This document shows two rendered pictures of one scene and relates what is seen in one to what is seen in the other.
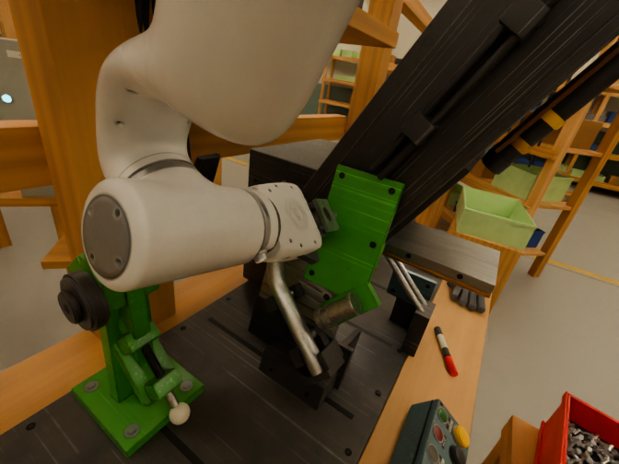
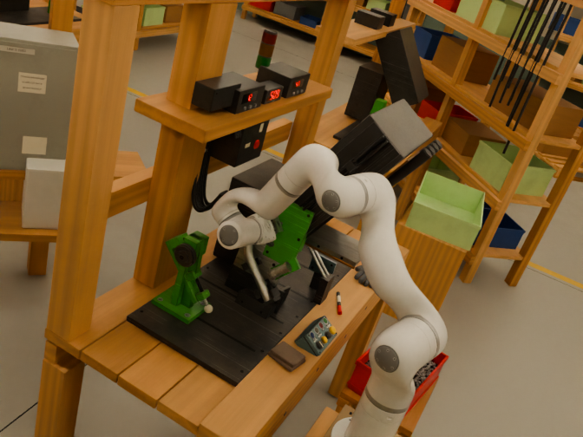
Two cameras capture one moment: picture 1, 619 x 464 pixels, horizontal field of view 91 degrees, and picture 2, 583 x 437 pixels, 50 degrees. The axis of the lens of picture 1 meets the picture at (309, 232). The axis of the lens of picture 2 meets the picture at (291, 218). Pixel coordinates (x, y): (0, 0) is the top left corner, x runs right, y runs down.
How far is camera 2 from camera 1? 1.60 m
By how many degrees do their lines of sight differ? 8
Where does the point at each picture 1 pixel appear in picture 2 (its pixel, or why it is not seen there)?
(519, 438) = not seen: hidden behind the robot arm
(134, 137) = (229, 206)
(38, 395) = (130, 303)
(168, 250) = (244, 239)
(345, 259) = (284, 245)
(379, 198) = (303, 218)
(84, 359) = (140, 291)
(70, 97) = (179, 172)
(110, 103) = (230, 201)
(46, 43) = (179, 156)
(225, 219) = (252, 231)
